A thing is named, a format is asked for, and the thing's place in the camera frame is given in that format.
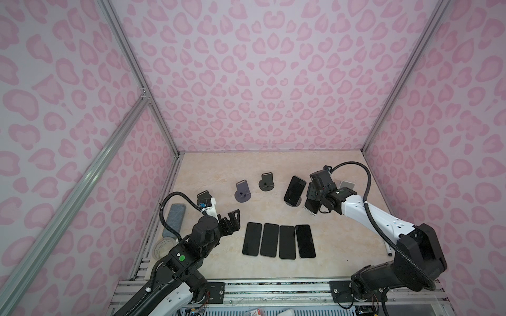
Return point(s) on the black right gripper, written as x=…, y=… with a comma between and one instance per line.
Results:
x=310, y=190

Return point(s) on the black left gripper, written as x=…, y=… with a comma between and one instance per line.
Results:
x=235, y=222

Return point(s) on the green phone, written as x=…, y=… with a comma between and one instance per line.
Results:
x=295, y=189
x=312, y=206

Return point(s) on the purple phone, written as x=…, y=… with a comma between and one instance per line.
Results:
x=270, y=237

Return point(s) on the black phone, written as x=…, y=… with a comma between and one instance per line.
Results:
x=287, y=242

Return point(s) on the white phone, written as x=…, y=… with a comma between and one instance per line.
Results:
x=305, y=241

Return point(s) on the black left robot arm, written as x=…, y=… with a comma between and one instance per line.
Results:
x=175, y=280

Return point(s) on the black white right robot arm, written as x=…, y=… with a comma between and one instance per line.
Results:
x=418, y=259

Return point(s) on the far right white stand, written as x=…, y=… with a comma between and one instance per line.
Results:
x=346, y=184

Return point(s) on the back left round stand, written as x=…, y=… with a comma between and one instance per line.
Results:
x=243, y=193

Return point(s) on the front left round stand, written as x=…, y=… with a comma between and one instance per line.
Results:
x=203, y=197

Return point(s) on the centre round black stand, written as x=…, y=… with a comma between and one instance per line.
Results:
x=266, y=183

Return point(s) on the black white marker pen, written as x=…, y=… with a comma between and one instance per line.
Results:
x=389, y=251

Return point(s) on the left diagonal aluminium beam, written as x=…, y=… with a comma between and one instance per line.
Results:
x=27, y=270

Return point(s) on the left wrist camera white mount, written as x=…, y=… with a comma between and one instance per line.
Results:
x=209, y=208

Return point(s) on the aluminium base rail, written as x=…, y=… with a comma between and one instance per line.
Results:
x=314, y=296

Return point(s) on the right corner aluminium post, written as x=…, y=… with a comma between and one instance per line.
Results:
x=429, y=31

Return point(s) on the corner aluminium post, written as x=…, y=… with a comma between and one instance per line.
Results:
x=119, y=34
x=429, y=31

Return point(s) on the left corner aluminium post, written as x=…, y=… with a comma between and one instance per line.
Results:
x=119, y=34

